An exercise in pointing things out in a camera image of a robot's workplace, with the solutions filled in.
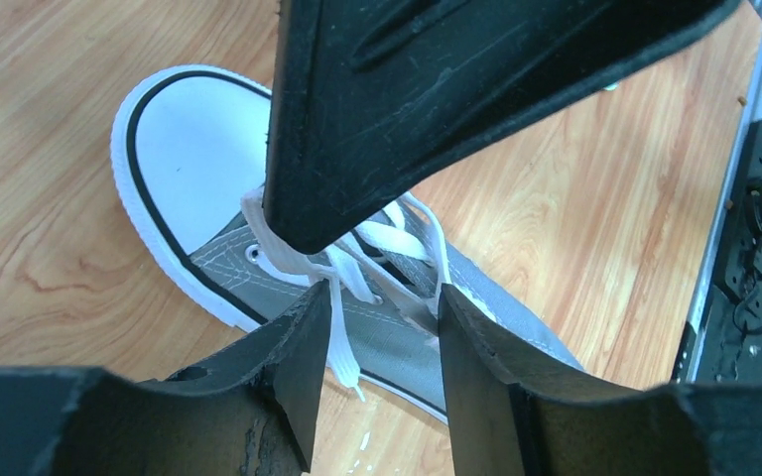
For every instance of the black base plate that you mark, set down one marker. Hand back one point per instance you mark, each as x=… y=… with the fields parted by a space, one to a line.
x=722 y=340

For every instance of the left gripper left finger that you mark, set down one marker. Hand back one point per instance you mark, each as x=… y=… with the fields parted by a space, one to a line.
x=248 y=409

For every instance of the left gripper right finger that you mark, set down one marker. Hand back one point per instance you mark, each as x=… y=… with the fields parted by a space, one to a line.
x=513 y=409

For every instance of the white shoelace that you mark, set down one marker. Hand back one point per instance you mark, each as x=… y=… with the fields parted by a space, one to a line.
x=413 y=231

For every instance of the grey canvas sneaker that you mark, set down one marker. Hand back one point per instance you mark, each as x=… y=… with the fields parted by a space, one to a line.
x=188 y=150

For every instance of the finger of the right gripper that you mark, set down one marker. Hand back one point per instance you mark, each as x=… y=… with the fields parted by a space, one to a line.
x=372 y=97

